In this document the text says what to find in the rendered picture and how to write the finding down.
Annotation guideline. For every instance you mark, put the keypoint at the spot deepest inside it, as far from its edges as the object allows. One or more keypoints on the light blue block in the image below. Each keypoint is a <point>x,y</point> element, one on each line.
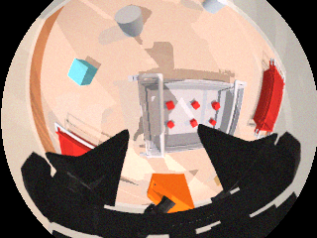
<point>82,72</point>

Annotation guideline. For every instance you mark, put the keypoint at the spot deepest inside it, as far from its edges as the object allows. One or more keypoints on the white cylinder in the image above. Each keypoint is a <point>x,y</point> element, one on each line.
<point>213,6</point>
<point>130,20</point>

